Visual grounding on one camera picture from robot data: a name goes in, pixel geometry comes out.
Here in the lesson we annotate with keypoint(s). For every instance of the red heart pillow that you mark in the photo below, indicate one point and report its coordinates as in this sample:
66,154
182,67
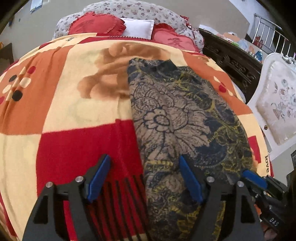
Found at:
165,34
102,24

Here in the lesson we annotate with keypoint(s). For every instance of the metal stair railing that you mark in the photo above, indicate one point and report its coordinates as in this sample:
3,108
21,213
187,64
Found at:
270,37

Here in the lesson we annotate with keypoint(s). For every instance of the floral padded headboard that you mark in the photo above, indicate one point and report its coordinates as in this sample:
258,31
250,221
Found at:
138,10

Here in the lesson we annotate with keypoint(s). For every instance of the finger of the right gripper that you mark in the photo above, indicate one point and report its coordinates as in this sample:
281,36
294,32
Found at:
254,178

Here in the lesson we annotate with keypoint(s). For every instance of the dark floral patterned garment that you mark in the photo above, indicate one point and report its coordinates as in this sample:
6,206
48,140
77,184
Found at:
177,113

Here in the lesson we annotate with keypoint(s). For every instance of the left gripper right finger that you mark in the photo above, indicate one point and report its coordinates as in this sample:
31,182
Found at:
227,209

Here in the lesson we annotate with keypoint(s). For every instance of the eye chart wall poster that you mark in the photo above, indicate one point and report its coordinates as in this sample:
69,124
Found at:
35,5

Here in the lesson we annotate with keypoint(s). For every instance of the orange red patchwork blanket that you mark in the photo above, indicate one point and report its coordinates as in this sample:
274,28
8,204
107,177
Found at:
65,103

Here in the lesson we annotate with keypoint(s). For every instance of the dark carved wooden cabinet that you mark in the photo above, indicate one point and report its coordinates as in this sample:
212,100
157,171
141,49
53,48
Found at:
242,68

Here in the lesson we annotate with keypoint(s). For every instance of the white ornate upholstered chair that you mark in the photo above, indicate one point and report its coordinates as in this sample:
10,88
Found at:
273,103

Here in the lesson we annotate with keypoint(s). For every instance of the dark wooden side table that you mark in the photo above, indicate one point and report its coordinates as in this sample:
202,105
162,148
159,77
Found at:
6,57

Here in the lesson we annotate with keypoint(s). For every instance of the right red heart pillow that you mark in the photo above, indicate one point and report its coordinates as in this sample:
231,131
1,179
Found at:
165,34

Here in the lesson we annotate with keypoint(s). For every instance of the left red heart pillow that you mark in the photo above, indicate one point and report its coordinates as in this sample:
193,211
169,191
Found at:
102,24

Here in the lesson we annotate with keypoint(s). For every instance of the white square pillow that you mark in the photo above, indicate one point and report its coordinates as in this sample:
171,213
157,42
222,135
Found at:
138,28

